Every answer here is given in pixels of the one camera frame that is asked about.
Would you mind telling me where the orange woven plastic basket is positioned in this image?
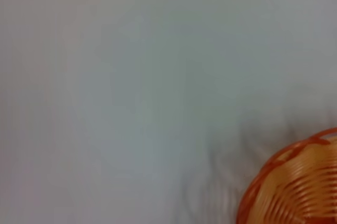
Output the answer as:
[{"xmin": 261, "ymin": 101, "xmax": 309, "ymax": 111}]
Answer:
[{"xmin": 236, "ymin": 127, "xmax": 337, "ymax": 224}]

